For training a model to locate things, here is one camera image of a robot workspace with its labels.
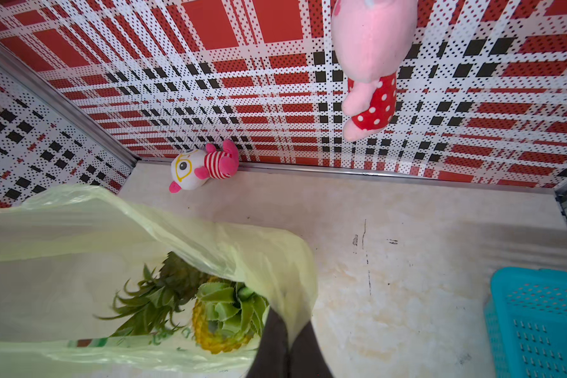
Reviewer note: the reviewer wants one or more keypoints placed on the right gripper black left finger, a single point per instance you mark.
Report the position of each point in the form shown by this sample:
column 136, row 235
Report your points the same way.
column 271, row 360

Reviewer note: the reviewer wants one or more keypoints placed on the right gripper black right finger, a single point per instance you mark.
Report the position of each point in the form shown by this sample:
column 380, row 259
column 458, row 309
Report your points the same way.
column 305, row 357

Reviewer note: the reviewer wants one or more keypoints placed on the pineapple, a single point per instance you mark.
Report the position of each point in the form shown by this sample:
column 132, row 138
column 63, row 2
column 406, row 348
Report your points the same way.
column 227, row 315
column 158, row 297

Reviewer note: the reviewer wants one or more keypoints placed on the yellow-green plastic bag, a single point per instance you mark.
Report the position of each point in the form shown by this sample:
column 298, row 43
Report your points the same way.
column 65, row 254

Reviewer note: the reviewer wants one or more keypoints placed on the white pink plush bird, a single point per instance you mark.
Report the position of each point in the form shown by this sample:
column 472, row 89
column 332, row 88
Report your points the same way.
column 191, row 169

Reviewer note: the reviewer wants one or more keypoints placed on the teal plastic basket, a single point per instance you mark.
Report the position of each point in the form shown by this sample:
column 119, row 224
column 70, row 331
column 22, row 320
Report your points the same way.
column 526, row 319

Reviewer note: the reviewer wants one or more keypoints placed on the pink hanging plush toy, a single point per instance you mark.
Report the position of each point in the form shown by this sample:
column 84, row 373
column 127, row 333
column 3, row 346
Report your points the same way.
column 371, row 39

